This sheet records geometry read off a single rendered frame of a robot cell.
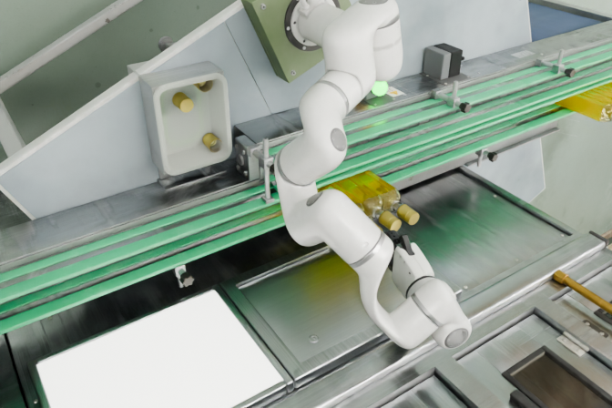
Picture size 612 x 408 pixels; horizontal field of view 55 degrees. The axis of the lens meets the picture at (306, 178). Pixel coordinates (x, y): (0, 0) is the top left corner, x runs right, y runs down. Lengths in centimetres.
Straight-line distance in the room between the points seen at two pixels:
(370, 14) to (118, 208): 71
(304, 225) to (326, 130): 17
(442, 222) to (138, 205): 84
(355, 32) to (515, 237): 85
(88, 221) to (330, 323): 58
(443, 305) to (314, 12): 71
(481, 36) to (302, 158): 112
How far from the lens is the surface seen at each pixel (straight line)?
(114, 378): 128
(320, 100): 103
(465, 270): 156
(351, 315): 135
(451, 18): 189
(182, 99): 136
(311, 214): 100
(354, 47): 109
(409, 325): 109
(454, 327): 114
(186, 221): 136
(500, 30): 209
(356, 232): 100
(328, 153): 99
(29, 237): 139
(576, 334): 147
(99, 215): 140
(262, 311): 136
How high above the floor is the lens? 197
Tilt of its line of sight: 45 degrees down
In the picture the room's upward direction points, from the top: 128 degrees clockwise
